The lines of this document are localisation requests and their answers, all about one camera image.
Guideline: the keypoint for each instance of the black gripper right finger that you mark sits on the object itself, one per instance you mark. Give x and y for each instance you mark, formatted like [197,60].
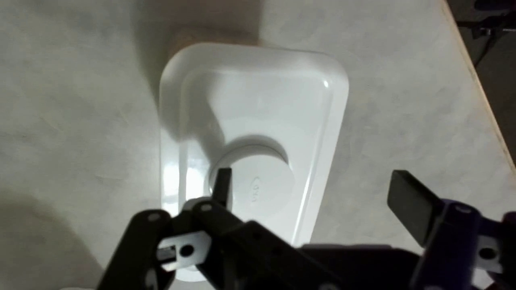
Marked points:
[457,242]

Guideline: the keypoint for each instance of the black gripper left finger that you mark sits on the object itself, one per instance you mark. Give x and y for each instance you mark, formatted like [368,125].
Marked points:
[226,252]

